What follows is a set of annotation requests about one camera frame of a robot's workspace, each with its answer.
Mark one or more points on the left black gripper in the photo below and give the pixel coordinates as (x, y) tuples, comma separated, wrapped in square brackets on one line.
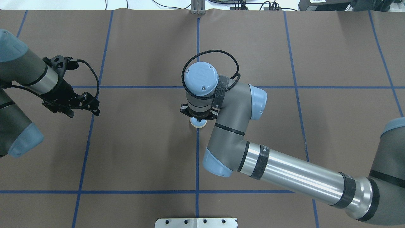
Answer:
[(64, 89)]

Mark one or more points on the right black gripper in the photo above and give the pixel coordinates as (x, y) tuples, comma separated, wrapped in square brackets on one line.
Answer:
[(199, 119)]

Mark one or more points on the blue cream call bell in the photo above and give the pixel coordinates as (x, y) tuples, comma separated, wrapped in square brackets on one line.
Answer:
[(198, 123)]

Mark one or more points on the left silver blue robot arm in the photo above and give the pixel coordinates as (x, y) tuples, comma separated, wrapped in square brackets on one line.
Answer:
[(44, 78)]

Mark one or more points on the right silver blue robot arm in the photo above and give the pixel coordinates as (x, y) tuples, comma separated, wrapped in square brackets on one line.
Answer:
[(375, 199)]

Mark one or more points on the black desktop box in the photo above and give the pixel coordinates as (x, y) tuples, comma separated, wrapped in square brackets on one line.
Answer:
[(323, 5)]

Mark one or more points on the black camera mount on left wrist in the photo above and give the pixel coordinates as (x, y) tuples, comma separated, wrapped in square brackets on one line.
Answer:
[(61, 64)]

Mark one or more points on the aluminium frame post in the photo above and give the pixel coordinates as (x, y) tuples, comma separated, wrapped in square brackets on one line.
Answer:
[(197, 7)]

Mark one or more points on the white camera mast with base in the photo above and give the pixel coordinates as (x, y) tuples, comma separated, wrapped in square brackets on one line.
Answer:
[(197, 223)]

